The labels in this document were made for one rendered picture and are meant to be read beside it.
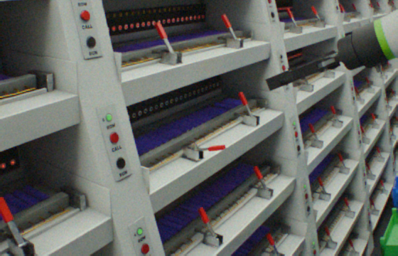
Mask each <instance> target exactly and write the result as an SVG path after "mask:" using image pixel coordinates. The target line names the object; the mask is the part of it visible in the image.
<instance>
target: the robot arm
mask: <svg viewBox="0 0 398 256"><path fill-rule="evenodd" d="M337 43H338V44H337V47H338V51H335V50H332V51H331V52H328V53H325V55H322V56H321V57H319V58H316V59H315V60H314V61H312V62H310V63H307V64H304V65H302V66H301V67H300V66H299V67H297V68H296V67H294V68H287V69H288V70H287V71H284V72H282V73H280V74H278V75H275V76H273V77H271V78H268V79H265V80H266V82H267V85H268V88H269V90H273V89H276V88H278V87H283V86H285V85H288V84H290V83H293V82H296V81H297V80H298V79H302V80H303V79H305V77H306V76H308V75H312V74H315V73H317V72H320V73H322V72H324V71H326V70H329V69H331V70H333V69H336V68H338V67H339V66H340V62H343V64H344V66H345V67H346V68H347V69H348V70H354V69H357V68H360V67H362V66H365V67H366V68H372V67H375V69H376V71H377V72H378V73H379V72H381V70H380V65H381V64H382V63H384V62H387V61H389V60H391V59H394V58H398V9H397V10H396V11H393V12H392V13H391V14H388V15H386V16H385V17H382V18H380V19H377V20H375V21H373V22H371V23H370V22H369V23H367V24H365V25H362V22H360V23H359V28H354V29H353V32H352V34H351V35H348V36H346V37H344V38H340V39H339V40H338V41H337Z"/></svg>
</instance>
